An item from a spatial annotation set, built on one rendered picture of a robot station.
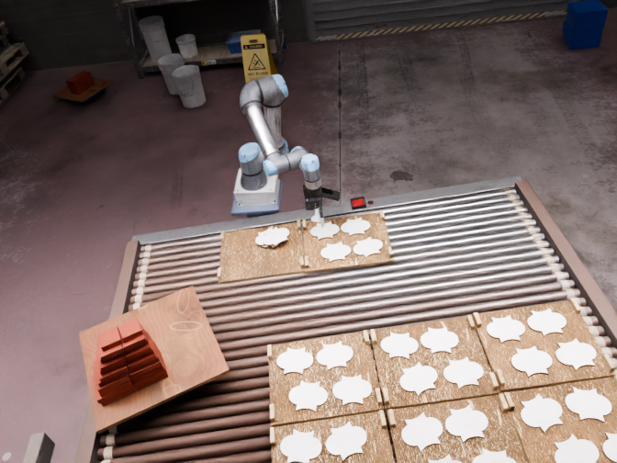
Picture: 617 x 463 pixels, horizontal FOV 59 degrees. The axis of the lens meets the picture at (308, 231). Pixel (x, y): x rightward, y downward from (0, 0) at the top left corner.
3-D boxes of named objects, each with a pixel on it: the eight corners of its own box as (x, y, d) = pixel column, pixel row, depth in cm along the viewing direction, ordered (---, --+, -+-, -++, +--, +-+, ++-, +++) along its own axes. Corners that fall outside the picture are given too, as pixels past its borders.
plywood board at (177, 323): (80, 335, 226) (78, 333, 225) (193, 287, 238) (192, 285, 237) (98, 434, 191) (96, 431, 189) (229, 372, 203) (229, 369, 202)
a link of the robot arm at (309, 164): (313, 150, 243) (320, 159, 237) (316, 170, 250) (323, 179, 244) (297, 155, 241) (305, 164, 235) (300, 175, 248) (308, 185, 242)
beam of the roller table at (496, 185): (136, 243, 292) (132, 235, 288) (518, 184, 289) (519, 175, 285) (133, 254, 286) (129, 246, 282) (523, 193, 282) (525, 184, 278)
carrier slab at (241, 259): (222, 234, 278) (221, 232, 277) (301, 223, 277) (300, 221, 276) (218, 284, 252) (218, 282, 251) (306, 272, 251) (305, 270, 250)
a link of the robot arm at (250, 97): (230, 80, 251) (269, 171, 238) (252, 74, 254) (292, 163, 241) (229, 95, 262) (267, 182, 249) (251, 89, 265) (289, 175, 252)
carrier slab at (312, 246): (303, 224, 277) (302, 221, 276) (383, 214, 275) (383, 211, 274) (306, 273, 250) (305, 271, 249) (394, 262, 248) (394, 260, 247)
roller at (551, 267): (127, 333, 243) (123, 327, 240) (558, 267, 240) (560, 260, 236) (125, 343, 239) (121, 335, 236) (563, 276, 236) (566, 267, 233)
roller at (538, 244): (132, 308, 254) (129, 301, 251) (544, 244, 251) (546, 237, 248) (130, 316, 250) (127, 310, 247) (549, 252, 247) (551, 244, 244)
